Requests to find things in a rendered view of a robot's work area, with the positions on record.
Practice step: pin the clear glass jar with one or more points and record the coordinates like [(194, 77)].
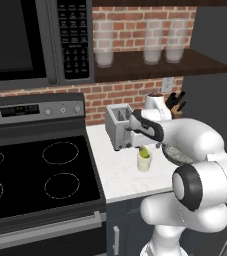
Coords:
[(104, 45), (153, 43), (176, 41)]

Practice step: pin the wooden knife block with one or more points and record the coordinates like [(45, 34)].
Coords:
[(176, 108)]

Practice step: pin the white wall outlet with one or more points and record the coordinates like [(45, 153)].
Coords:
[(167, 85)]

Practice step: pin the black and grey microwave oven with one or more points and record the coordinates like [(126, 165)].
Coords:
[(15, 36)]

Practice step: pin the dark wooden wall shelf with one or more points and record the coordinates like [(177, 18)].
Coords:
[(141, 68)]

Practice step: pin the dark grey cupboard door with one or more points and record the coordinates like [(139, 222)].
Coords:
[(128, 230)]

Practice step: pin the steel toaster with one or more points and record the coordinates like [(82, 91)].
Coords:
[(116, 128)]

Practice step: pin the dark wooden wall cupboard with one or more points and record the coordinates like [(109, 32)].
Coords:
[(165, 2)]

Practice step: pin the grey ice bowl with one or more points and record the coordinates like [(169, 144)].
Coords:
[(176, 155)]

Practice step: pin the black and steel stove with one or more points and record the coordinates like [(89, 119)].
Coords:
[(35, 173)]

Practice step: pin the round steel stove knob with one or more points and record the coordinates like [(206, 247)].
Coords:
[(47, 111), (63, 110), (76, 108)]

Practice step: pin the dark grey fridge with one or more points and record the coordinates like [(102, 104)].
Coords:
[(215, 40)]

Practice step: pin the glass of lemonade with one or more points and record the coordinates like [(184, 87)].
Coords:
[(144, 163)]

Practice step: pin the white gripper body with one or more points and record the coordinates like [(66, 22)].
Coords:
[(145, 141)]

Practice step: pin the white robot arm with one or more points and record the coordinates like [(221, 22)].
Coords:
[(198, 140)]

